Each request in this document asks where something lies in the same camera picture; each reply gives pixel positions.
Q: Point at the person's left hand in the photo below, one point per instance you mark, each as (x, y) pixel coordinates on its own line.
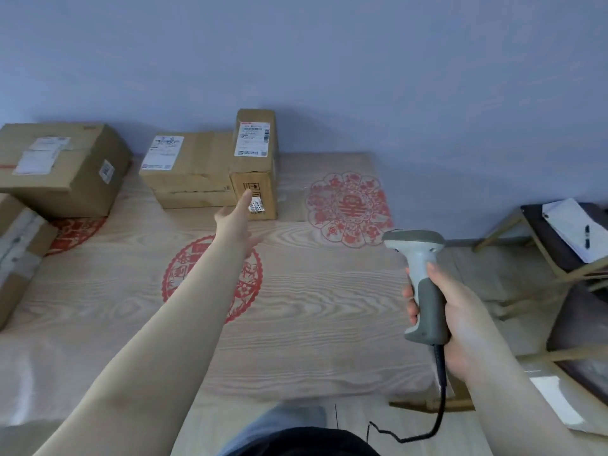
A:
(232, 223)

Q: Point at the person's right hand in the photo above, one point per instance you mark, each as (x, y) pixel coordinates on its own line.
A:
(463, 327)

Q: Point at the person's left thumb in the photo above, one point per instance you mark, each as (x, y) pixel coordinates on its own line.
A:
(255, 240)

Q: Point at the person's right thumb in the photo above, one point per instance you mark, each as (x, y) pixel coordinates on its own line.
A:
(441, 284)

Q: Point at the grey and white barcode scanner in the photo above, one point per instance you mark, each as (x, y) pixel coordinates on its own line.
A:
(422, 280)

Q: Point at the person's left forearm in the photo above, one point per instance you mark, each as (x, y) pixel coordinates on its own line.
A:
(161, 337)

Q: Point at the person's right forearm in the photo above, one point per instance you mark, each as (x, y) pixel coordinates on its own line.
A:
(517, 403)

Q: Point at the narrow upright cardboard box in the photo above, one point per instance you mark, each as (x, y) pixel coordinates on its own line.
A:
(256, 156)

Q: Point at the flat cardboard box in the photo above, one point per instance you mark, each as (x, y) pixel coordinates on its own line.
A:
(199, 166)

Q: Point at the red round flower paper-cut decal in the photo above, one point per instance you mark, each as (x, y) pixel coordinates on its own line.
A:
(349, 208)

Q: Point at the white paper sheet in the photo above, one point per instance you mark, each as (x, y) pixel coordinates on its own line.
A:
(570, 223)

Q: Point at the black pen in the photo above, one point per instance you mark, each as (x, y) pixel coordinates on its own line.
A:
(587, 236)

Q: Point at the person's blue trouser leg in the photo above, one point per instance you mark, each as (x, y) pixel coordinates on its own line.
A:
(280, 422)

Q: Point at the person's dark shirt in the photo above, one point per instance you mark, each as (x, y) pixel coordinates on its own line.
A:
(323, 444)

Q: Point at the large cardboard box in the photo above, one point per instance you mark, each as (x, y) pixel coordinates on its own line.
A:
(61, 170)

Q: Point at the taped cardboard box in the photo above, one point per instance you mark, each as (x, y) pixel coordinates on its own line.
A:
(19, 251)

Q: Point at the dark-seat chair with wooden frame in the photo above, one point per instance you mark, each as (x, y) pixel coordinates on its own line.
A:
(584, 337)
(555, 251)

